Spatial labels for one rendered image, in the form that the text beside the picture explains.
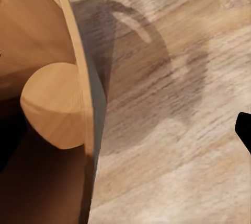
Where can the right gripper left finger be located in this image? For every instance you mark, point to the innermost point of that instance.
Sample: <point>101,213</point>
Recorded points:
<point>12,129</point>

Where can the trash can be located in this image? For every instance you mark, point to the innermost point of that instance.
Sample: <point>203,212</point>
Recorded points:
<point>47,74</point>

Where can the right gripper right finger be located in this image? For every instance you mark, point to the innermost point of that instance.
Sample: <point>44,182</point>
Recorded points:
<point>243,128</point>

